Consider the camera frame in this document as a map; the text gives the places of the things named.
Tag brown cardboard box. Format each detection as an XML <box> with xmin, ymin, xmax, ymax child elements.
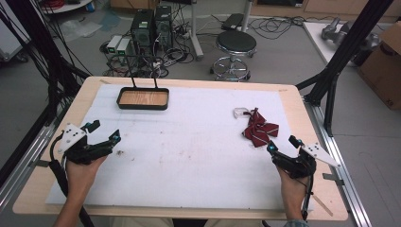
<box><xmin>356</xmin><ymin>21</ymin><xmax>401</xmax><ymax>112</ymax></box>

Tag black sleeved gripper cable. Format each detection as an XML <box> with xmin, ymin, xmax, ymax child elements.
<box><xmin>48</xmin><ymin>131</ymin><xmax>96</xmax><ymax>227</ymax></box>

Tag white foam mat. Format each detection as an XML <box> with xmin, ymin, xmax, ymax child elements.
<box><xmin>45</xmin><ymin>83</ymin><xmax>315</xmax><ymax>211</ymax></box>

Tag clear plastic sheet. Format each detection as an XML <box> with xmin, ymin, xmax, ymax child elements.
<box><xmin>60</xmin><ymin>19</ymin><xmax>104</xmax><ymax>43</ymax></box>

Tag white board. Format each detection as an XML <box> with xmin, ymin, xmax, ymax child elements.
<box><xmin>302</xmin><ymin>21</ymin><xmax>384</xmax><ymax>68</ymax></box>

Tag tangle of floor cables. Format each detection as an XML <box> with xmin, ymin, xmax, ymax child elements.
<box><xmin>98</xmin><ymin>18</ymin><xmax>197</xmax><ymax>79</ymax></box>

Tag thin wooden stick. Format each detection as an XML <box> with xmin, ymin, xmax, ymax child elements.
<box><xmin>311</xmin><ymin>193</ymin><xmax>335</xmax><ymax>218</ymax></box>

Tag person's right hand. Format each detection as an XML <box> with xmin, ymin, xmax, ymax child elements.
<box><xmin>276</xmin><ymin>166</ymin><xmax>308</xmax><ymax>209</ymax></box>

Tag round white table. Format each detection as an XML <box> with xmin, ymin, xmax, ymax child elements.
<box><xmin>40</xmin><ymin>0</ymin><xmax>95</xmax><ymax>15</ymax></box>

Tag white pole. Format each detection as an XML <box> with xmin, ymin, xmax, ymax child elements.
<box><xmin>240</xmin><ymin>0</ymin><xmax>254</xmax><ymax>33</ymax></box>

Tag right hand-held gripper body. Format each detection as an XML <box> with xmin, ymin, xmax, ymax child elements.
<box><xmin>271</xmin><ymin>142</ymin><xmax>341</xmax><ymax>180</ymax></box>

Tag black computer tower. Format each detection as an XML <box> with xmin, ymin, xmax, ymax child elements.
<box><xmin>130</xmin><ymin>9</ymin><xmax>156</xmax><ymax>57</ymax></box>
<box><xmin>153</xmin><ymin>4</ymin><xmax>174</xmax><ymax>50</ymax></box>

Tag black tray with wire rack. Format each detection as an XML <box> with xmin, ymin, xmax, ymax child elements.
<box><xmin>115</xmin><ymin>54</ymin><xmax>170</xmax><ymax>111</ymax></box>

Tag black round stool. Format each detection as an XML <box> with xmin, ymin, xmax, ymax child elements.
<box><xmin>209</xmin><ymin>29</ymin><xmax>258</xmax><ymax>83</ymax></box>

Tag white table leg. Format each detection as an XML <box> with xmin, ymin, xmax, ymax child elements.
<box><xmin>188</xmin><ymin>0</ymin><xmax>205</xmax><ymax>61</ymax></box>

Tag aluminium rail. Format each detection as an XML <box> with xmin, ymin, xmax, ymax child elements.
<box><xmin>0</xmin><ymin>121</ymin><xmax>60</xmax><ymax>213</ymax></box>
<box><xmin>303</xmin><ymin>96</ymin><xmax>374</xmax><ymax>227</ymax></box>

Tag black metal frame stand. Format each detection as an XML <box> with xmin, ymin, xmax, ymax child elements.
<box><xmin>0</xmin><ymin>0</ymin><xmax>93</xmax><ymax>187</ymax></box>
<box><xmin>295</xmin><ymin>0</ymin><xmax>395</xmax><ymax>138</ymax></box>

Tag red striped bow tie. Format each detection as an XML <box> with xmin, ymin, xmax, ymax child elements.
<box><xmin>233</xmin><ymin>107</ymin><xmax>280</xmax><ymax>148</ymax></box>

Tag black flat device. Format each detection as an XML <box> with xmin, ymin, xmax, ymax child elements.
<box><xmin>220</xmin><ymin>12</ymin><xmax>246</xmax><ymax>32</ymax></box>

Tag loose black floor cables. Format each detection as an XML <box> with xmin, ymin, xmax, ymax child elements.
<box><xmin>248</xmin><ymin>14</ymin><xmax>318</xmax><ymax>41</ymax></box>

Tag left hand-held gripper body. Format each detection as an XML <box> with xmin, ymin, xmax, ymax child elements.
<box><xmin>57</xmin><ymin>123</ymin><xmax>114</xmax><ymax>166</ymax></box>

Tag person's left hand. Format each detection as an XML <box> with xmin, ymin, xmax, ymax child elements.
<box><xmin>65</xmin><ymin>155</ymin><xmax>109</xmax><ymax>200</ymax></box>

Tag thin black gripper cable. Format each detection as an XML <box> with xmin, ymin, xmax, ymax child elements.
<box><xmin>300</xmin><ymin>174</ymin><xmax>315</xmax><ymax>221</ymax></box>

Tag small white box device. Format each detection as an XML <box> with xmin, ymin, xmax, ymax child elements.
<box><xmin>106</xmin><ymin>34</ymin><xmax>124</xmax><ymax>55</ymax></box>
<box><xmin>115</xmin><ymin>37</ymin><xmax>132</xmax><ymax>58</ymax></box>

